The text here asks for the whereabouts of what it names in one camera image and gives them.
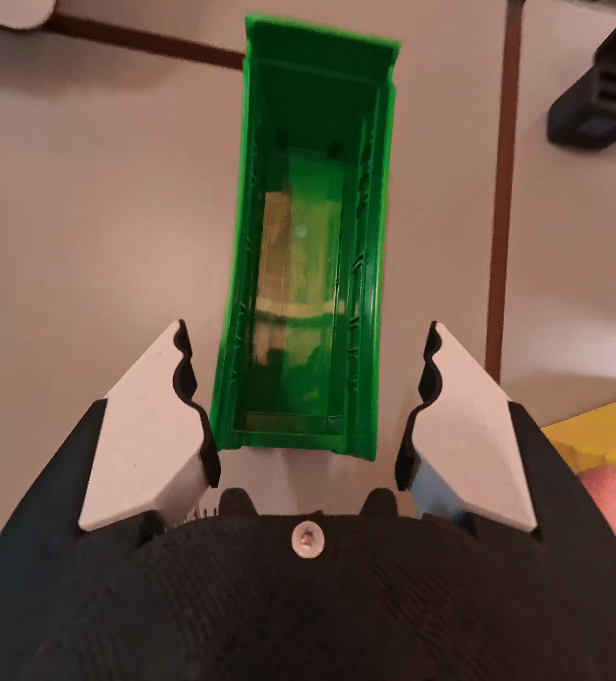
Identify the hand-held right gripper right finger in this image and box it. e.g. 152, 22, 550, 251
395, 320, 539, 534

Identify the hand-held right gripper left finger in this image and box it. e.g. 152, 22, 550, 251
77, 319, 222, 532

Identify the green plastic bin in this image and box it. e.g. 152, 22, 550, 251
209, 13, 401, 463

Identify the yellow plastic bin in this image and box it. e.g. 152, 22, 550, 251
541, 391, 616, 572

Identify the pink object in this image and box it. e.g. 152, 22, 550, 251
578, 464, 616, 539

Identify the black charging dock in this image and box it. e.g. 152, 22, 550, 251
546, 8, 616, 151

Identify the white plastic box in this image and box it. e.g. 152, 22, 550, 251
0, 0, 57, 31

